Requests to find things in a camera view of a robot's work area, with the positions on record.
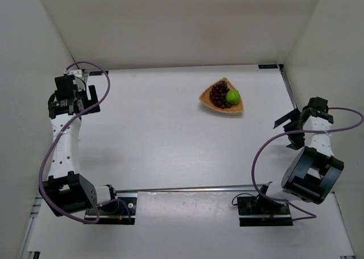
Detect green fake fruit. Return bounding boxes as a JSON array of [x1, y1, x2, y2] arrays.
[[225, 90, 241, 105]]

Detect dark red fake grapes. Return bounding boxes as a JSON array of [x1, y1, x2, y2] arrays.
[[209, 81, 231, 109]]

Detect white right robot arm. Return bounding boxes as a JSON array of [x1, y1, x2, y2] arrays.
[[266, 97, 344, 204]]

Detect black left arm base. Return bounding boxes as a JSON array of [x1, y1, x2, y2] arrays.
[[96, 188, 138, 225]]

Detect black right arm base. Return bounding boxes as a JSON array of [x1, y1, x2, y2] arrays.
[[231, 193, 293, 227]]

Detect blue left corner label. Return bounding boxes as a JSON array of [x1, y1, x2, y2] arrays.
[[89, 70, 109, 76]]

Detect blue corner label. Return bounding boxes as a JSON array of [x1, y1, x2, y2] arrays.
[[258, 64, 278, 69], [89, 70, 109, 76]]

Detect blue right corner label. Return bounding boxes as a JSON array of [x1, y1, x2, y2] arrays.
[[258, 64, 278, 69]]

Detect white front cover board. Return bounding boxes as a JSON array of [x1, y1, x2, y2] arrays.
[[28, 192, 354, 258]]

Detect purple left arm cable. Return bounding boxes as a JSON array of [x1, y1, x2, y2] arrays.
[[38, 61, 111, 224]]

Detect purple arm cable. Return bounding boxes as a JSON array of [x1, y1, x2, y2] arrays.
[[38, 61, 111, 224], [252, 107, 364, 222]]

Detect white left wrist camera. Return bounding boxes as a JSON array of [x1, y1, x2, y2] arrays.
[[63, 69, 87, 82]]

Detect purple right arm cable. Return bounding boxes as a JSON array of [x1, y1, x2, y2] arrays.
[[252, 107, 364, 222]]

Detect aluminium right side rail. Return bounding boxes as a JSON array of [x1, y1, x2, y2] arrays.
[[278, 64, 300, 109]]

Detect aluminium front rail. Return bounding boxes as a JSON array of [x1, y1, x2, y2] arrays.
[[117, 185, 256, 193]]

